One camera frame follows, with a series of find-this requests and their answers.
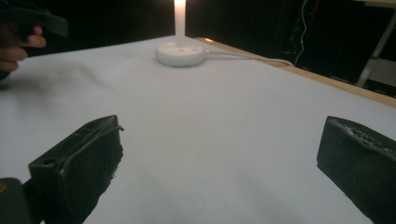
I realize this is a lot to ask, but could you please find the white desk lamp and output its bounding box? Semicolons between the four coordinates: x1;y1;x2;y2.
155;0;207;68

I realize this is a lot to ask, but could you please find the white metal stand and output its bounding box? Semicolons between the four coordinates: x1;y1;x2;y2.
355;0;396;88

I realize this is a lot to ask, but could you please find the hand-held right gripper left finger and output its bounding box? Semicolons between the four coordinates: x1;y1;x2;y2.
28;114;125;224

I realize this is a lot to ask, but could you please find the white tablecloth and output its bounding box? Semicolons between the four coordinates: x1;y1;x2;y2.
0;35;396;224

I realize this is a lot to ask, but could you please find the thin white hanging cable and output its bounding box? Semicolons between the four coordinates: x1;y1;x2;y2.
294;0;310;66

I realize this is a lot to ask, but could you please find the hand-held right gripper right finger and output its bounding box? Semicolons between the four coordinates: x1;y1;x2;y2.
316;115;396;224

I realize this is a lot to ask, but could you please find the wooden table edge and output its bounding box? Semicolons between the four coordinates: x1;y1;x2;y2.
194;36;396;109

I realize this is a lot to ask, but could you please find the white lamp cable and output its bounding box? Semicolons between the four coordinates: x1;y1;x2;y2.
204;49;296;68

